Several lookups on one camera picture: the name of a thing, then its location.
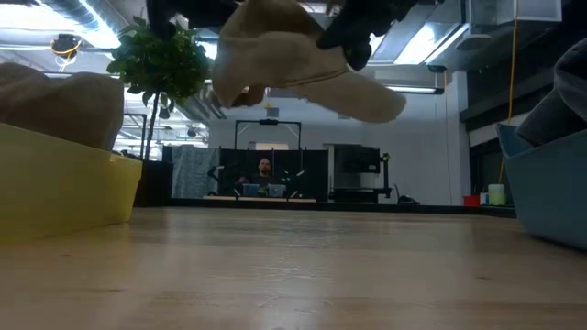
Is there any potted green plant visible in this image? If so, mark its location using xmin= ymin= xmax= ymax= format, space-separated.
xmin=105 ymin=13 xmax=213 ymax=208

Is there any yellow hanging cable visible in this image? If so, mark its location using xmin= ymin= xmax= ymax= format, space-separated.
xmin=498 ymin=0 xmax=519 ymax=185

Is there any person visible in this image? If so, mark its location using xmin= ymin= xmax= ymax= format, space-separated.
xmin=236 ymin=157 xmax=281 ymax=198

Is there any hanging cable reel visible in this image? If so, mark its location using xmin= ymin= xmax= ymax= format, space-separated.
xmin=50 ymin=33 xmax=83 ymax=61

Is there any black partition panel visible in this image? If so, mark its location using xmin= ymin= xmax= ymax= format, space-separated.
xmin=218 ymin=147 xmax=329 ymax=203

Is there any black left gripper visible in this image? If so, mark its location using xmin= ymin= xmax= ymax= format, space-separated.
xmin=316 ymin=0 xmax=416 ymax=72

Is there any black equipment cart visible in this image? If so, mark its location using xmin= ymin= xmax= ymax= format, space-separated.
xmin=330 ymin=143 xmax=394 ymax=204

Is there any pale green container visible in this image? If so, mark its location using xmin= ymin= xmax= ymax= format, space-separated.
xmin=487 ymin=183 xmax=507 ymax=207

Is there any yellow plastic bin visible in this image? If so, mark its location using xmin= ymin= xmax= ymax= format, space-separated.
xmin=0 ymin=122 xmax=144 ymax=244

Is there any grey cloth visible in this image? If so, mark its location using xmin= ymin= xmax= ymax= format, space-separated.
xmin=172 ymin=144 xmax=221 ymax=199

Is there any silver ventilation duct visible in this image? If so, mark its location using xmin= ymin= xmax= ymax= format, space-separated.
xmin=39 ymin=0 xmax=120 ymax=50

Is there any teal plastic bin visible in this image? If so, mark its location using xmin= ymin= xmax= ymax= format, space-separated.
xmin=496 ymin=122 xmax=587 ymax=251

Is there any black metal table frame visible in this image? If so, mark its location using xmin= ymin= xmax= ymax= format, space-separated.
xmin=137 ymin=196 xmax=517 ymax=217

